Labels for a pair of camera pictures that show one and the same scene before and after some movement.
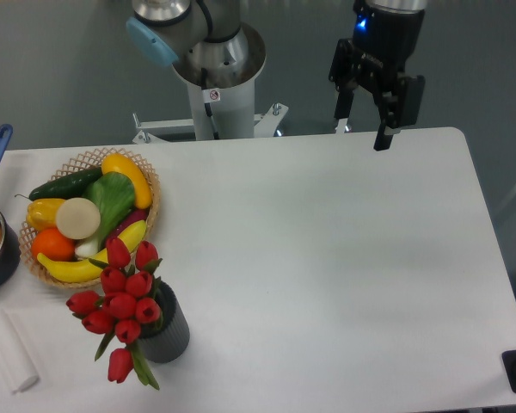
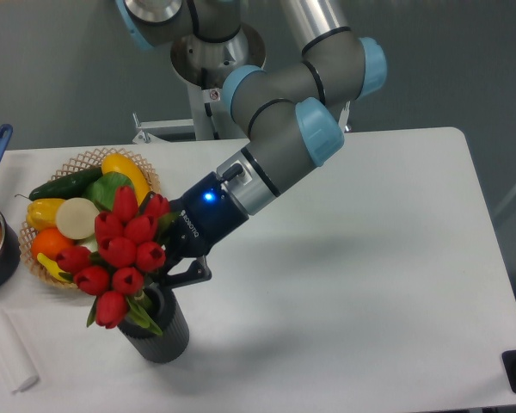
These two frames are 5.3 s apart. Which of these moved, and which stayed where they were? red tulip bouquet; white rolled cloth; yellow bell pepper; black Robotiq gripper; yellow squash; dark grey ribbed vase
Moved: black Robotiq gripper; red tulip bouquet
Stayed: dark grey ribbed vase; yellow bell pepper; yellow squash; white rolled cloth
